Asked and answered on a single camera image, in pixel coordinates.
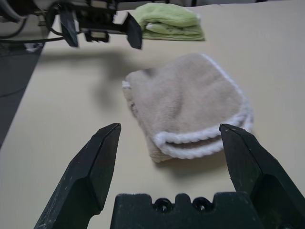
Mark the green folded towel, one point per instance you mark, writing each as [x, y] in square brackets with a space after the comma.
[171, 19]

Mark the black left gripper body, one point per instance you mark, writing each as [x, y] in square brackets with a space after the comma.
[97, 19]

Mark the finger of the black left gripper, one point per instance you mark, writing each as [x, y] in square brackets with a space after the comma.
[69, 27]
[134, 31]

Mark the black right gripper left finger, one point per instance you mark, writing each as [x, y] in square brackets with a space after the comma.
[90, 171]

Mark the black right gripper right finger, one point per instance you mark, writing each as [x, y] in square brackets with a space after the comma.
[252, 167]

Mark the beige towel with white trim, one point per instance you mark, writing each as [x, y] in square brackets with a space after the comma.
[190, 100]

